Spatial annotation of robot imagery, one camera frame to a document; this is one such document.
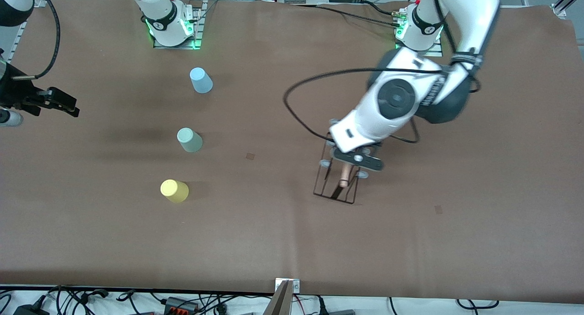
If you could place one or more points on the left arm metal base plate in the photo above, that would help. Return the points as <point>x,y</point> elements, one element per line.
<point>417,53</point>

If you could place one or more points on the aluminium corner bracket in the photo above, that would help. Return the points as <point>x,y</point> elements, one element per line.
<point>559,9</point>

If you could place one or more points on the slotted aluminium rail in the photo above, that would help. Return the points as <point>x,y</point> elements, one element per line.
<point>17,41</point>

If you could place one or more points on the black orange connector box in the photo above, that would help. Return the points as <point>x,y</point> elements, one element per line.
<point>180,305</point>

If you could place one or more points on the small metal bracket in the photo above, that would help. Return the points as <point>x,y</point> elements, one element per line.
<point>296,286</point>

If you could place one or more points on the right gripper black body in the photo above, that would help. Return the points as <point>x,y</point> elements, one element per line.
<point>13,95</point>

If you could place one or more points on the brown table cover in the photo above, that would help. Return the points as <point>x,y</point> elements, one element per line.
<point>319,242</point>

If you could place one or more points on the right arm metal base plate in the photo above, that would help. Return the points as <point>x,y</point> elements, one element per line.
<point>175,46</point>

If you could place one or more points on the grey tapered post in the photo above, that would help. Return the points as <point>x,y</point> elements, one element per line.
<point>279,303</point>

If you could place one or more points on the yellow plastic cup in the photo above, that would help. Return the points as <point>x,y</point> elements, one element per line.
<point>173,190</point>

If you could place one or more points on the pale green plastic cup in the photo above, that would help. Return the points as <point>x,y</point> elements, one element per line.
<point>189,139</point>

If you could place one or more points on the light blue plastic cup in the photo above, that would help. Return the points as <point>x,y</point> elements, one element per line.
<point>200,80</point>

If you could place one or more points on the black power adapter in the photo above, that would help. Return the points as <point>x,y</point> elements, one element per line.
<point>29,310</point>

